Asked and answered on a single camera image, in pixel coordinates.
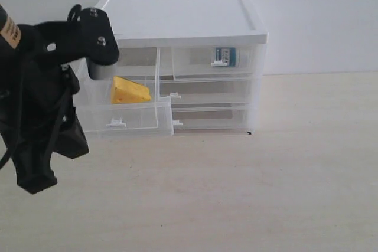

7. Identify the yellow cheese wedge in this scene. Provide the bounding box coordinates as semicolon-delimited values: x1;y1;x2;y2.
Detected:
110;76;151;104

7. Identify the clear middle wide drawer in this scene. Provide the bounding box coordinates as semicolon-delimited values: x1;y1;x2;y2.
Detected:
159;80;255;108

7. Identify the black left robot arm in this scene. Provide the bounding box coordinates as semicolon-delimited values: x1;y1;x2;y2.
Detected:
1;5;89;159

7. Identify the white plastic drawer cabinet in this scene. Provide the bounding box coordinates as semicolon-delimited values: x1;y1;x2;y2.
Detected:
97;0;268;134

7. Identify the clear bottom wide drawer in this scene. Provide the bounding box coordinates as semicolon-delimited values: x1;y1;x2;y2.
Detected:
172;106;255;132

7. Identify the clear wide drawer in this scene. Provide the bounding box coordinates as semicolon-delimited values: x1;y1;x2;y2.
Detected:
159;80;255;108
172;106;255;132

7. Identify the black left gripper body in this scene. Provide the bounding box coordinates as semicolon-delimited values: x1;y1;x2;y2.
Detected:
1;23;79;146

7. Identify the white capped pill bottle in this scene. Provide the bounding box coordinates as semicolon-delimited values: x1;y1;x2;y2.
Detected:
211;47;251;68

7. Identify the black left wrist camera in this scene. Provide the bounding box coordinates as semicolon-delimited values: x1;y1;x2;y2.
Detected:
38;4;120;81

